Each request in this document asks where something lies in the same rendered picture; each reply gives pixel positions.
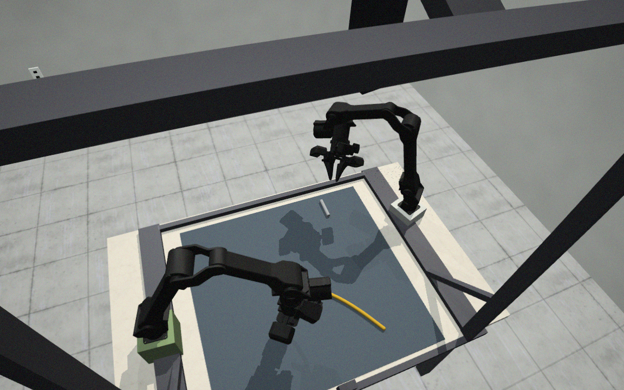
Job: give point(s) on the yellow rope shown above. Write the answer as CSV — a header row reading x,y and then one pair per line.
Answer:
x,y
359,310

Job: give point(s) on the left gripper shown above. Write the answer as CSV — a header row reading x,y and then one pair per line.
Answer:
x,y
283,330

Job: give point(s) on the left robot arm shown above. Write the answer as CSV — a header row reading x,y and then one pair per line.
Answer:
x,y
287,279

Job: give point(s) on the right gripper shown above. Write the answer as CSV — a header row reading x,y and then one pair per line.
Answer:
x,y
329,157

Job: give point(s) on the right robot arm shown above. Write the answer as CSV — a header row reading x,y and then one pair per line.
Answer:
x,y
339,119

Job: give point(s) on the blue-grey mat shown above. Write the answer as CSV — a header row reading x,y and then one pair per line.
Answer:
x,y
235,315

